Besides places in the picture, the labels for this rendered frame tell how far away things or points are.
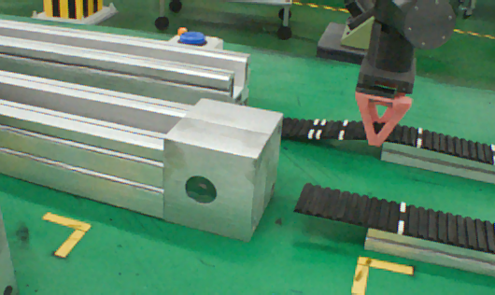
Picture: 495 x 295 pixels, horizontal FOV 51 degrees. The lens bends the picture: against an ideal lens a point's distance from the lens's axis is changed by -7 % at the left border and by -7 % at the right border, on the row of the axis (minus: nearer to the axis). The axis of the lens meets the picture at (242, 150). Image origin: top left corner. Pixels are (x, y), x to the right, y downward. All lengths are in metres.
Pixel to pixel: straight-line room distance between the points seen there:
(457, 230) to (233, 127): 0.24
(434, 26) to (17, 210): 0.47
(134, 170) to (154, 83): 0.20
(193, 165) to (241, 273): 0.11
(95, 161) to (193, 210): 0.11
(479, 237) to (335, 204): 0.15
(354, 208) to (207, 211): 0.14
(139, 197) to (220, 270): 0.12
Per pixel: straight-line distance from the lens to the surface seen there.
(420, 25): 0.57
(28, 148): 0.61
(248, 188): 0.50
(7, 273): 0.47
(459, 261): 0.56
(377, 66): 0.66
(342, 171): 0.67
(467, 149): 0.72
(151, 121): 0.60
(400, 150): 0.70
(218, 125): 0.53
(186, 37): 0.86
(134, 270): 0.50
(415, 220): 0.55
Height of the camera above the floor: 1.11
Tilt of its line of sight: 29 degrees down
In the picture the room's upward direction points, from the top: 4 degrees clockwise
